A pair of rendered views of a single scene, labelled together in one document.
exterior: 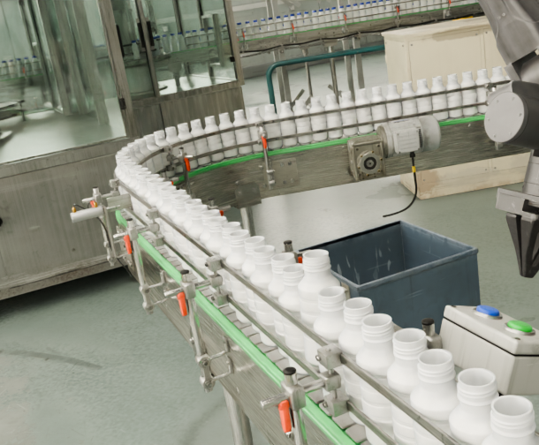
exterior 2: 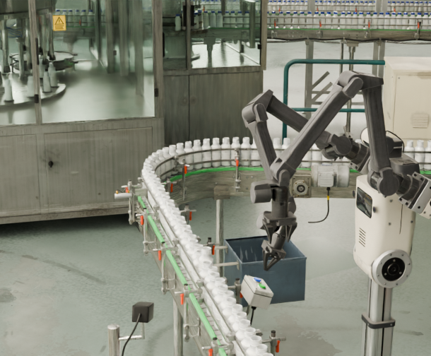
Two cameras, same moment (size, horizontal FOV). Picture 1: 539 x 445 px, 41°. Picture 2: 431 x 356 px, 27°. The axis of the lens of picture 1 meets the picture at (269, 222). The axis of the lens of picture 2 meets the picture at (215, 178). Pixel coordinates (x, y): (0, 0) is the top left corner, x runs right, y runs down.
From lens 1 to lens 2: 252 cm
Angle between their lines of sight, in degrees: 6
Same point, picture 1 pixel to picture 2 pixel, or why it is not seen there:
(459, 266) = (295, 263)
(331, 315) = (205, 270)
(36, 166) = (85, 128)
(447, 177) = not seen: hidden behind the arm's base
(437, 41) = (421, 79)
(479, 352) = (247, 291)
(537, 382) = (261, 304)
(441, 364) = (222, 288)
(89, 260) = (109, 203)
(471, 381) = (228, 294)
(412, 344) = (219, 282)
